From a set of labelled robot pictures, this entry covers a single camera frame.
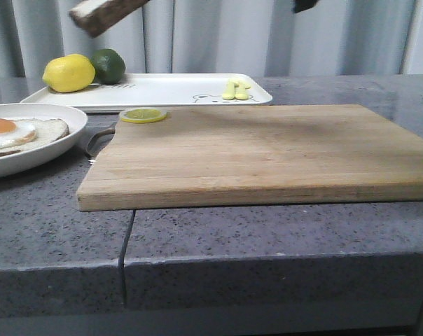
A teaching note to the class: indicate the yellow-green utensil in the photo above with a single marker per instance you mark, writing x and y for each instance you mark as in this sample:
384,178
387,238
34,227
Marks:
230,89
241,88

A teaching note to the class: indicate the white rectangular tray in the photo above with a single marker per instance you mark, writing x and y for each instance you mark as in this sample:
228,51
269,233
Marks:
153,89

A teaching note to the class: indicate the metal cutting board handle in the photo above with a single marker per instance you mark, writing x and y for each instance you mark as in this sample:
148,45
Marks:
88,150

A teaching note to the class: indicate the white round plate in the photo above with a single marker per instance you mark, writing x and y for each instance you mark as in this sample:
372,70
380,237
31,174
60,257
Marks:
75,119

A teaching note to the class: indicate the yellow lemon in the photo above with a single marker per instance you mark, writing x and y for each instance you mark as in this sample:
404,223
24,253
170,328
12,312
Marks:
70,73

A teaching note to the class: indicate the wooden cutting board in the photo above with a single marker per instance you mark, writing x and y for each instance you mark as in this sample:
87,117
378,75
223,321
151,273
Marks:
243,155

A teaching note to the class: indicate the green lime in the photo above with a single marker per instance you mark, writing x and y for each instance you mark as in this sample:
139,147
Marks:
109,66

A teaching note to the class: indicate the fried egg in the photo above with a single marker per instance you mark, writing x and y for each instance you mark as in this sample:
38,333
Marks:
15,133

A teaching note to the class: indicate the grey curtain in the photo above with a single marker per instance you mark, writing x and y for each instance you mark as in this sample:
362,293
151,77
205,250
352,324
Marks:
257,38

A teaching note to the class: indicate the white bread slice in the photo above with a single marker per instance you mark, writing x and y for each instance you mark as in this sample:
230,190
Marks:
95,17

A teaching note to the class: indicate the left yellow-green utensil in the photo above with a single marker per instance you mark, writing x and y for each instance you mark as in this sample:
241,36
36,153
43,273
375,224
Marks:
230,89

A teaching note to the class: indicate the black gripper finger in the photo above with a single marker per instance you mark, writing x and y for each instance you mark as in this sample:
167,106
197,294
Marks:
303,5

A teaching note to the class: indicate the lemon slice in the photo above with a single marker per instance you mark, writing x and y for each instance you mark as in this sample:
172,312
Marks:
142,115

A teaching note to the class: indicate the right yellow-green utensil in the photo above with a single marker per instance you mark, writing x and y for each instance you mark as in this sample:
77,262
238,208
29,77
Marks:
241,88

